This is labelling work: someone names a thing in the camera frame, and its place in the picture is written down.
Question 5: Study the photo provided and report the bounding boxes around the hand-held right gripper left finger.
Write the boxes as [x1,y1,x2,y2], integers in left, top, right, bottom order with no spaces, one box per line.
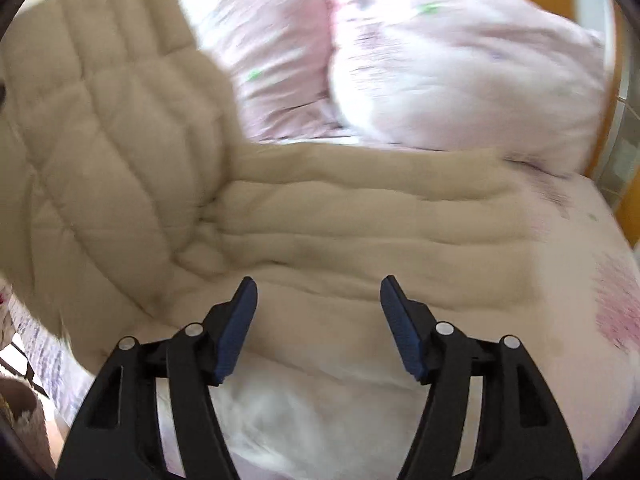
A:
[56,276,259,480]

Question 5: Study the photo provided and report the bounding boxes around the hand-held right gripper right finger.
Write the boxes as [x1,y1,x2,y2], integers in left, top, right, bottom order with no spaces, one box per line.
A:
[380,275,583,480]

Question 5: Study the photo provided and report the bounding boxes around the cream quilted down jacket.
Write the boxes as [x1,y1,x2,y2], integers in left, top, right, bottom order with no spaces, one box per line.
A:
[0,0,546,376]

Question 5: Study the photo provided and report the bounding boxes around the pink floral pillow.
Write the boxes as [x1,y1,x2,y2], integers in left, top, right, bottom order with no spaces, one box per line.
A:
[320,0,608,173]
[177,0,361,143]

